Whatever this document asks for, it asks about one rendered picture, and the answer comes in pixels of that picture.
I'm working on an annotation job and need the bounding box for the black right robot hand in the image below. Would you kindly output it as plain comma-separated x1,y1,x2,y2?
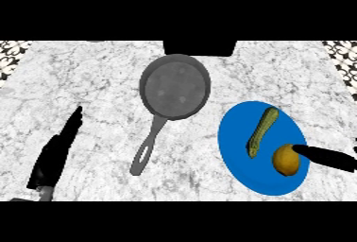
292,137,357,174

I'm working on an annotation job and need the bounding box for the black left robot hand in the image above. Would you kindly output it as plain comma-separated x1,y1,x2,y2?
25,105,86,191

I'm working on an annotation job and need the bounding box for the blue plate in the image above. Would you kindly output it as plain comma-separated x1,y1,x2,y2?
217,100,310,197

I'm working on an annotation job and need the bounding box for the green squash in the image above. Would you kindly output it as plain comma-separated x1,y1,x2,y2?
245,106,280,160

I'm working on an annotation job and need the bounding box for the grey frying pan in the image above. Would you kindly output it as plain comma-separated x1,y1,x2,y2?
128,53,212,177

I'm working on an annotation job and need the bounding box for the yellow lemon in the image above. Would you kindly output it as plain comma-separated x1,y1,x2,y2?
270,143,302,177

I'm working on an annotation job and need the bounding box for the black appliance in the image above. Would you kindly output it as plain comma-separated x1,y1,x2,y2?
162,41,239,58

